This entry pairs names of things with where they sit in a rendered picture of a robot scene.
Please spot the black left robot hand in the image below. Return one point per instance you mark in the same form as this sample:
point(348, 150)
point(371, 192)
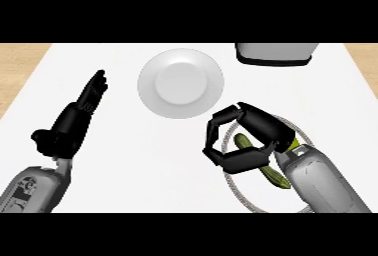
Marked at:
point(69, 128)

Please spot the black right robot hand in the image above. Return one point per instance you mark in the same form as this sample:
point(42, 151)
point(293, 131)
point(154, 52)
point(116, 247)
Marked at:
point(260, 124)

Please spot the green squash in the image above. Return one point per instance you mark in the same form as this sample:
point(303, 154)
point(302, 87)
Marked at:
point(244, 142)

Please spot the white appliance with black base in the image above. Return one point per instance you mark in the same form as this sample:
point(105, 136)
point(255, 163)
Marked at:
point(275, 52)

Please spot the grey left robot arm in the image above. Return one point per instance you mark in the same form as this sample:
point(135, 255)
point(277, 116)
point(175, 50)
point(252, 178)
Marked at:
point(39, 189)

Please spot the white round plate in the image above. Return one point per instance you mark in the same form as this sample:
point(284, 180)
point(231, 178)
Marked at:
point(181, 83)

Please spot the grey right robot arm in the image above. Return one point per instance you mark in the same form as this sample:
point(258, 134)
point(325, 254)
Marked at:
point(320, 181)

